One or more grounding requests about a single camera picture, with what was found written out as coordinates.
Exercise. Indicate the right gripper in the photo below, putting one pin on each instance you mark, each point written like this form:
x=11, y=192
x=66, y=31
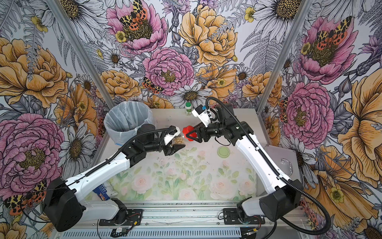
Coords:
x=201, y=132

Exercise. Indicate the red jar lid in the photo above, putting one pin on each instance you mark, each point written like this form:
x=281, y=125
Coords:
x=189, y=133

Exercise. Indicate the small green-cap white bottle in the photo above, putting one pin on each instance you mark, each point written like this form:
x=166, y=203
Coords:
x=188, y=108

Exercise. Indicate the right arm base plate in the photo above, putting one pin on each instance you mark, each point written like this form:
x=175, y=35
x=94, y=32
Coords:
x=232, y=217

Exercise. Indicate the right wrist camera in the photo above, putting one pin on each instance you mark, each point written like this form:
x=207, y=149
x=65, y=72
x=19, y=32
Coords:
x=206, y=116

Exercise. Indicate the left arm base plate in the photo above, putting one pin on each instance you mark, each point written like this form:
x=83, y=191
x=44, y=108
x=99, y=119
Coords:
x=128, y=217

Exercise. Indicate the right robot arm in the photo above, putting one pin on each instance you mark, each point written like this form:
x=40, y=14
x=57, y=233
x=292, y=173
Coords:
x=282, y=194

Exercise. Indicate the blue white small packet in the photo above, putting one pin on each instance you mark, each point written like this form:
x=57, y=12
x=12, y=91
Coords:
x=105, y=191

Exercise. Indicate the black trash bin with liner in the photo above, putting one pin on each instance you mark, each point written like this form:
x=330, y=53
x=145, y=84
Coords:
x=123, y=121

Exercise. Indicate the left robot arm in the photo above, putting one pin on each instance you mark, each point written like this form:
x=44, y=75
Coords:
x=64, y=202

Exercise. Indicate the silver first aid case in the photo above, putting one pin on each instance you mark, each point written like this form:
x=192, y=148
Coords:
x=286, y=160

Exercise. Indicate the red-lid peanut jar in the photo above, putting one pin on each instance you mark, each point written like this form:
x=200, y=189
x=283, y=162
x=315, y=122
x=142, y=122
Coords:
x=178, y=140

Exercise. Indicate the aluminium front rail frame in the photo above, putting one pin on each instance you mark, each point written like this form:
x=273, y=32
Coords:
x=182, y=220

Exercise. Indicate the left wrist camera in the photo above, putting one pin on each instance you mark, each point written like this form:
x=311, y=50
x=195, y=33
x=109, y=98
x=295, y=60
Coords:
x=168, y=138

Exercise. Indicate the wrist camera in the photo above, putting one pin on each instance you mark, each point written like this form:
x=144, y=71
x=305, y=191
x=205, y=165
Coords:
x=206, y=116
x=168, y=138

